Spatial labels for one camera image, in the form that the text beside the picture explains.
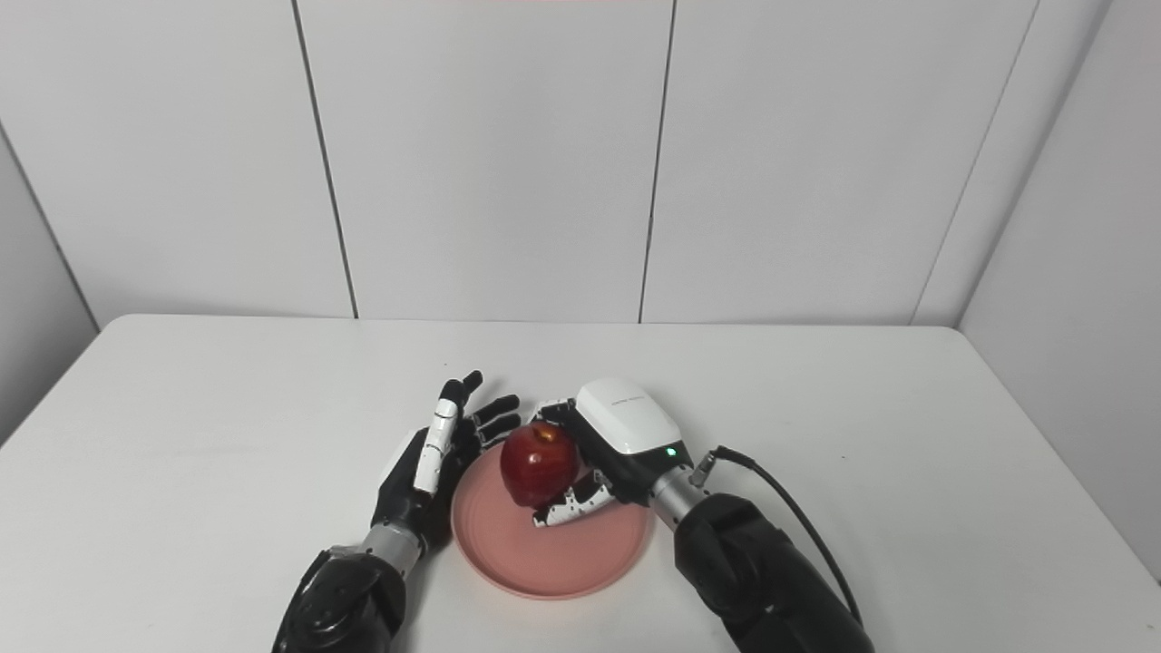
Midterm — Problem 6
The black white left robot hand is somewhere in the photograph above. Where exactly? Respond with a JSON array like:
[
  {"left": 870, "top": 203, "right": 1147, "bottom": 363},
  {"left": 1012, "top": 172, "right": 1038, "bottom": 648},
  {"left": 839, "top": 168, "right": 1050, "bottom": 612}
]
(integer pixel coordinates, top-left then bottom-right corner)
[{"left": 370, "top": 370, "right": 522, "bottom": 546}]

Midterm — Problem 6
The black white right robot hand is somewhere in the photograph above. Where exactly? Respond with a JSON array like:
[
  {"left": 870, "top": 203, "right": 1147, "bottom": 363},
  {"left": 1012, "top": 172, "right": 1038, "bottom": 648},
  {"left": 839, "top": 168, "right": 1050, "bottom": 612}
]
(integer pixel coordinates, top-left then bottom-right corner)
[{"left": 531, "top": 378, "right": 690, "bottom": 529}]

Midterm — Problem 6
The red apple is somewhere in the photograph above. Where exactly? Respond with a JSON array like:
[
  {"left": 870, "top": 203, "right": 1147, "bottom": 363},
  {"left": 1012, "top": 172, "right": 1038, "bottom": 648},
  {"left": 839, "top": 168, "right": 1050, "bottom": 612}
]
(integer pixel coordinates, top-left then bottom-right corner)
[{"left": 500, "top": 421, "right": 581, "bottom": 510}]

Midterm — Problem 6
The pink plastic plate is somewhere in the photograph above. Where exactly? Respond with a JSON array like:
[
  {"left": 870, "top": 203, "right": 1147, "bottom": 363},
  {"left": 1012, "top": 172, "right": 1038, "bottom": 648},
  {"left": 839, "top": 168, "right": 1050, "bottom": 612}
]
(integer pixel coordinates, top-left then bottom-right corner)
[{"left": 451, "top": 444, "right": 654, "bottom": 600}]

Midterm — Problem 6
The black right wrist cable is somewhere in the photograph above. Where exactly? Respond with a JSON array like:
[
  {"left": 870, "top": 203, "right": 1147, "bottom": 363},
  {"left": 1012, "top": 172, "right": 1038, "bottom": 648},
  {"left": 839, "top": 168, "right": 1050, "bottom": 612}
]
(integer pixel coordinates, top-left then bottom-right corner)
[{"left": 689, "top": 445, "right": 863, "bottom": 627}]

